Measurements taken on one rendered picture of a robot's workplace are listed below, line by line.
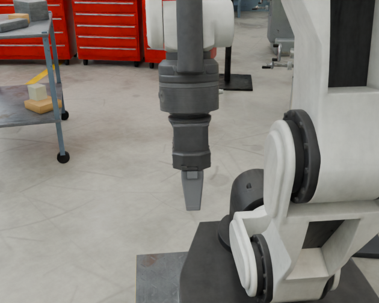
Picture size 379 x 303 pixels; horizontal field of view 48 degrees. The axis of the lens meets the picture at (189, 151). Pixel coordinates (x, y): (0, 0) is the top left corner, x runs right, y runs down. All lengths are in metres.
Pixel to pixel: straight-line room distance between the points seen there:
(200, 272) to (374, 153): 0.60
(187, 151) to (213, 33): 0.17
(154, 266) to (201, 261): 0.28
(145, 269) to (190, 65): 0.89
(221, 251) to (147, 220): 1.12
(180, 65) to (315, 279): 0.50
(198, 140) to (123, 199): 1.83
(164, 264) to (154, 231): 0.80
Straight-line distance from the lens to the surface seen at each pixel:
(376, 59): 0.66
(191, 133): 0.60
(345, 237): 0.78
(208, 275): 1.08
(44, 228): 2.28
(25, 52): 5.24
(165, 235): 2.12
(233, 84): 4.26
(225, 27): 0.60
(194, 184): 0.60
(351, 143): 0.62
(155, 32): 0.60
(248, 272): 0.90
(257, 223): 1.00
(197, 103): 0.59
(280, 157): 0.61
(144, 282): 1.31
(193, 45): 0.56
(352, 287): 1.12
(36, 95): 2.93
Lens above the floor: 1.30
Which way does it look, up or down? 27 degrees down
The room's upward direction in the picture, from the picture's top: straight up
